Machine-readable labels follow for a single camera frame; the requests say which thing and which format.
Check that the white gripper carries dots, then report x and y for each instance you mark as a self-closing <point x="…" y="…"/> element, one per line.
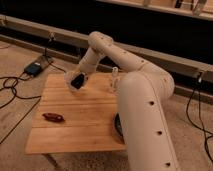
<point x="85" y="68"/>

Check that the black eraser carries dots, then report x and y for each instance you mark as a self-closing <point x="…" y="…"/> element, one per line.
<point x="78" y="81"/>

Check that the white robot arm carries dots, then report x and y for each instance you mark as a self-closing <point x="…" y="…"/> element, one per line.
<point x="140" y="94"/>

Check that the small clear glass cup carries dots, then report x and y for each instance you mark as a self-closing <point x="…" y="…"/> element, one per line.
<point x="114" y="79"/>

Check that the black power adapter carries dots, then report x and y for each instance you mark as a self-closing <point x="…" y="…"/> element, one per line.
<point x="33" y="69"/>

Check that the red-brown chili pepper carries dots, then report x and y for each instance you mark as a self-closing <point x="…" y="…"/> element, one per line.
<point x="53" y="117"/>

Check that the wooden table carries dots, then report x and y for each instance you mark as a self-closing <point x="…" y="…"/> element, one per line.
<point x="88" y="118"/>

